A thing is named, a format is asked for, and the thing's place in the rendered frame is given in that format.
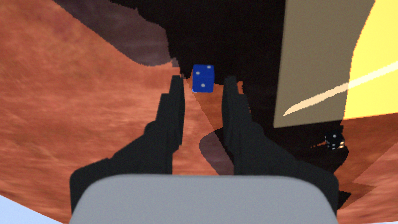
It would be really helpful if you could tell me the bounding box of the blue die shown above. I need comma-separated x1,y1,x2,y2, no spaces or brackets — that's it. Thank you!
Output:
192,65,215,93

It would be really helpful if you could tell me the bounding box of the black die with white pips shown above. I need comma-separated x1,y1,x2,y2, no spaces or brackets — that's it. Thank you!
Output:
325,129,345,150

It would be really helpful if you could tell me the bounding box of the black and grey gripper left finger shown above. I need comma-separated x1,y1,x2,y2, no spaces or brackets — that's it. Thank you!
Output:
69,75,185,215

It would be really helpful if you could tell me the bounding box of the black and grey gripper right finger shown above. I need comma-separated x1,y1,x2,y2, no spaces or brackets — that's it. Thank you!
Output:
221,76,339,219

